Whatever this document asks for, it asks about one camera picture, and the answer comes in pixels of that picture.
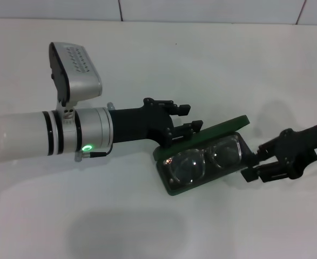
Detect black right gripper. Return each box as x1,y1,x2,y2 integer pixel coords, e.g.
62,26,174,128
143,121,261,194
240,120,317,183

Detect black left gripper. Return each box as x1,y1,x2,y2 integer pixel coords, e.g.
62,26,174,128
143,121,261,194
110,97,204,148

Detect dark green glasses case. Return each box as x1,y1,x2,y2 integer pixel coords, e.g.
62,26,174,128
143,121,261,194
152,114,259,197

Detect clear white glasses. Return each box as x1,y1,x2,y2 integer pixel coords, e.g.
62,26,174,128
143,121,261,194
162,137,242,189

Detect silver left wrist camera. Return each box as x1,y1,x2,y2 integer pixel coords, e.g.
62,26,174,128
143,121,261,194
49,42,103,108

